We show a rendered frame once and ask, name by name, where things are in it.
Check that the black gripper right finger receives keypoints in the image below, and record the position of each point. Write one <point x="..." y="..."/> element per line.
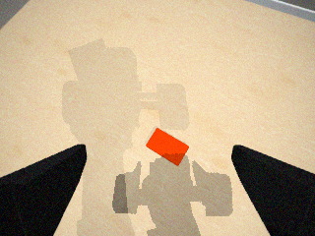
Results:
<point x="282" y="194"/>

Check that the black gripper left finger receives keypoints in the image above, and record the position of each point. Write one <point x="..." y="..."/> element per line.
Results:
<point x="33" y="199"/>

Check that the orange-red rectangular block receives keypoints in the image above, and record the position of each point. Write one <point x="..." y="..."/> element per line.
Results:
<point x="167" y="146"/>

